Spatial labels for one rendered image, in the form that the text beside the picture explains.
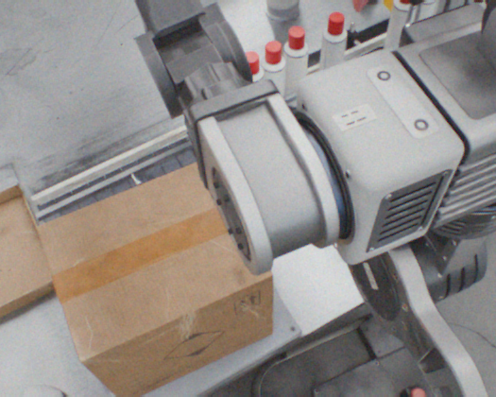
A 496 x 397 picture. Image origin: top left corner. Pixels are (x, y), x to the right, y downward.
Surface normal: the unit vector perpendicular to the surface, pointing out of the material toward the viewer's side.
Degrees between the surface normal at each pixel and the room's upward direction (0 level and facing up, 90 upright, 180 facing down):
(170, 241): 0
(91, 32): 0
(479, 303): 0
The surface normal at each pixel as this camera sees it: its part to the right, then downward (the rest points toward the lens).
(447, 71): -0.04, -0.51
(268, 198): 0.17, -0.05
